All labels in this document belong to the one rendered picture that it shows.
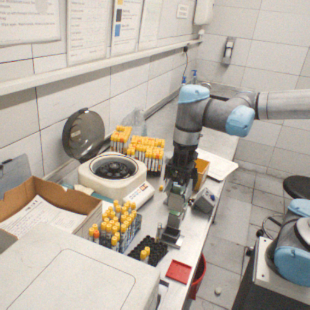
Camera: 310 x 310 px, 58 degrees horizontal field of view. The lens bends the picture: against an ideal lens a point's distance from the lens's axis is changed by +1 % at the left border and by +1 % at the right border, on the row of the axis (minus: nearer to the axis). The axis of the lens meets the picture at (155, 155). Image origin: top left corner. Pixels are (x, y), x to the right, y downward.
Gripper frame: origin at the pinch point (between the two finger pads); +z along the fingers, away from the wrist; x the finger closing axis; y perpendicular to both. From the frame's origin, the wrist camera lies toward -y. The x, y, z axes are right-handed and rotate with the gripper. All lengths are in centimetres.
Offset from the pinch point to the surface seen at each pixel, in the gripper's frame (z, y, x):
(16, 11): -47, 1, -56
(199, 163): 11.4, -46.2, -1.9
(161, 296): 12.7, 26.5, 5.7
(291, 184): 41, -107, 51
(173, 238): 15.6, 2.4, 1.5
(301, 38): -39, -241, 40
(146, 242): 16.7, 7.4, -6.1
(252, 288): 22.4, 4.3, 29.2
